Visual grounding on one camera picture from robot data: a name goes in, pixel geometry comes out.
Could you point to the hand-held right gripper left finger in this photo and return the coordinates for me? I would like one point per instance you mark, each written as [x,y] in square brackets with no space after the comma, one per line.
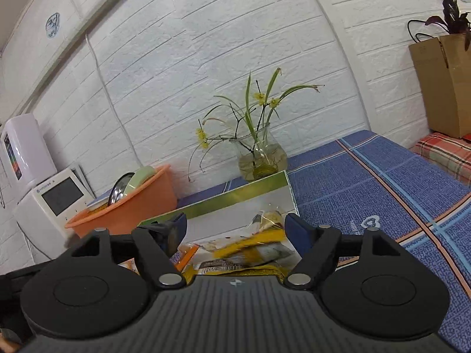
[181,230]

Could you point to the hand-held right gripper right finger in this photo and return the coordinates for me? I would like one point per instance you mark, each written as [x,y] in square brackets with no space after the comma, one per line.
[296,231]

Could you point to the clear nut bag orange label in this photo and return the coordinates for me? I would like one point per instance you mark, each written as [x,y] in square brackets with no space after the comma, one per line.
[186,257]

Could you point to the yellow packet with clear edges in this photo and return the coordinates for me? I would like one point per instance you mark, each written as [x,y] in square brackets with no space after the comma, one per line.
[270,218]

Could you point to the large yellow snack bag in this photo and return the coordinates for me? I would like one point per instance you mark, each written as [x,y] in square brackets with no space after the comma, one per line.
[257,244]

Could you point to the green cardboard box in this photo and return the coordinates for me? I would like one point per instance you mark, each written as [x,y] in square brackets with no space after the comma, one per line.
[239,196]

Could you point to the yellow packet with dark print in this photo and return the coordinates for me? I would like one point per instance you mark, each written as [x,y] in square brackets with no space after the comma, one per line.
[235,275]

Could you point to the orange plastic basin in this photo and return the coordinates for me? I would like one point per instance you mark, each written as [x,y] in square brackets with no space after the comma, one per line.
[147,198]

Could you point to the pale green tape roll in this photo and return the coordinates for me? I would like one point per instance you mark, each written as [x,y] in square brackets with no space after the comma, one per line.
[141,174]

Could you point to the metal bowl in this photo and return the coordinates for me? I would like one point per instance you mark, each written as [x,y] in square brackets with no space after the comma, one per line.
[117,191]

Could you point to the blue plaid tablecloth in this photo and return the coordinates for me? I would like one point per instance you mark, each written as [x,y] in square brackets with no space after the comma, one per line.
[368,191]

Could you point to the white appliance with screen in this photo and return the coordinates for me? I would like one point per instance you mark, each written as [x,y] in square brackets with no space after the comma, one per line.
[33,209]

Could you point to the flat book in basin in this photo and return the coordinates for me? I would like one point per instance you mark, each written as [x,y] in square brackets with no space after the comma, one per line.
[97,200]

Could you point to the glass vase with yellow flowers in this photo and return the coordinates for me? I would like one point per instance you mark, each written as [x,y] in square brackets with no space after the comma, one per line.
[250,117]

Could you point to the tall white purifier unit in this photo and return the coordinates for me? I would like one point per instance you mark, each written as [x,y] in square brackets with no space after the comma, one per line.
[29,143]

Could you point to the red plaid cloth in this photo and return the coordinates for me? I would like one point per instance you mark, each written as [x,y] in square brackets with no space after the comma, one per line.
[445,150]

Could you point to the brown paper bag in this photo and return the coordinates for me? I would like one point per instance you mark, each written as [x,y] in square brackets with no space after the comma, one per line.
[445,88]

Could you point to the purple leaf plant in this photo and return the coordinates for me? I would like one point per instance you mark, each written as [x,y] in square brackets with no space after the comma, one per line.
[454,18]

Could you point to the blue wall sticker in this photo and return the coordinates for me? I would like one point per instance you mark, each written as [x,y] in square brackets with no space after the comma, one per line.
[52,25]

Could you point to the white wall conduit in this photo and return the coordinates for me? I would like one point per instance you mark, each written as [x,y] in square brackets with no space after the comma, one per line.
[55,11]

